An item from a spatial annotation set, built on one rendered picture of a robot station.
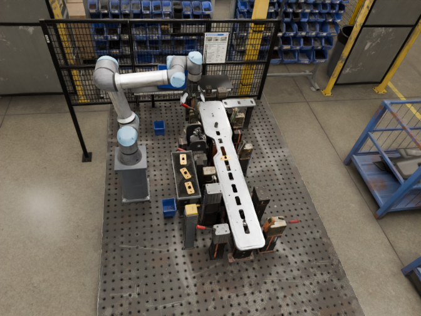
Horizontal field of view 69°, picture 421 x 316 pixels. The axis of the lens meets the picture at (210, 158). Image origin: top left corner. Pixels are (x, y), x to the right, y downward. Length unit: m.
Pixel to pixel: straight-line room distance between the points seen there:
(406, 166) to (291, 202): 1.51
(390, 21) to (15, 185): 4.79
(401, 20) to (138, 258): 4.24
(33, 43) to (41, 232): 2.03
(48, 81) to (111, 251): 2.63
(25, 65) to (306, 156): 3.45
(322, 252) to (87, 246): 1.99
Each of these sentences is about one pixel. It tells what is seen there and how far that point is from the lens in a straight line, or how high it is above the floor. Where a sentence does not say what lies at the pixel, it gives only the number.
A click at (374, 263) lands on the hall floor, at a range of 3.42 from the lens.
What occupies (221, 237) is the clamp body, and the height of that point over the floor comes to 1.02.
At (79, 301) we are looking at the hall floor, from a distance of 2.89.
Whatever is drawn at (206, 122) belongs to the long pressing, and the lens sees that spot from 2.50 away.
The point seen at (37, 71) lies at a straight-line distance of 4.23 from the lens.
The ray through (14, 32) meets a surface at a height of 0.96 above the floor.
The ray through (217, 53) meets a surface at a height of 1.25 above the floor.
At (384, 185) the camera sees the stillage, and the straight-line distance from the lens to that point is 3.82.
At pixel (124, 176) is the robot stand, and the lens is 2.12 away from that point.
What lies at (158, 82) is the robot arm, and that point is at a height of 1.72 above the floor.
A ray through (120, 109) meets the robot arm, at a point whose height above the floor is 1.43.
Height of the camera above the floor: 2.68
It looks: 49 degrees down
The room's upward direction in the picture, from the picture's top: 8 degrees clockwise
